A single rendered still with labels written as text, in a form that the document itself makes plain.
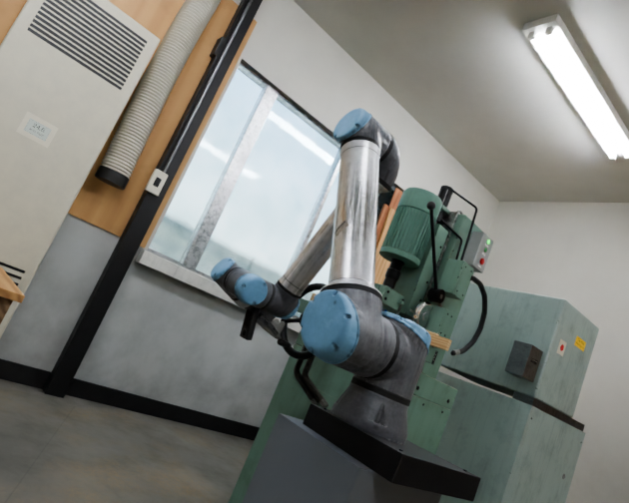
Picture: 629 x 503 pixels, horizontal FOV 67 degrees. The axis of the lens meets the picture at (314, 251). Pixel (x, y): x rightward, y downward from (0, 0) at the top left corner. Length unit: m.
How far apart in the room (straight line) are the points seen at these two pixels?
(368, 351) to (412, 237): 1.01
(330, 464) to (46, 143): 1.87
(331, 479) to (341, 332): 0.30
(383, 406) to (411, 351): 0.14
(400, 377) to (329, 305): 0.25
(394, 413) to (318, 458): 0.20
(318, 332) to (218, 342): 2.11
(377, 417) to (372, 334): 0.21
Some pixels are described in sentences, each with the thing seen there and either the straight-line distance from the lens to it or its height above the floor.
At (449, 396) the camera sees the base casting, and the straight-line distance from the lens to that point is 2.18.
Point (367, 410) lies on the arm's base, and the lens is 1.15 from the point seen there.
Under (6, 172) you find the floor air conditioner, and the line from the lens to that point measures 2.42.
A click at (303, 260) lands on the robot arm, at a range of 1.49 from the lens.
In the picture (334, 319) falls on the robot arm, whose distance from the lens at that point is 1.02.
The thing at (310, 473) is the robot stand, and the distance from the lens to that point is 1.13.
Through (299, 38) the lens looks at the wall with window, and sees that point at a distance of 3.44.
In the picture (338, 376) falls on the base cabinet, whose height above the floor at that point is 0.67.
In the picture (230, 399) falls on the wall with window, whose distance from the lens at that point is 3.28.
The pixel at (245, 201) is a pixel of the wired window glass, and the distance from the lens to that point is 3.15.
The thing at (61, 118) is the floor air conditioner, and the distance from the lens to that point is 2.47.
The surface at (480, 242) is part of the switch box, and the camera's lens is 2.24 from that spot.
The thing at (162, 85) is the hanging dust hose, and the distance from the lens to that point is 2.73.
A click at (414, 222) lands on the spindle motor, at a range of 2.02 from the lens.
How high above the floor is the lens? 0.73
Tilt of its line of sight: 10 degrees up
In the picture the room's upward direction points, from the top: 23 degrees clockwise
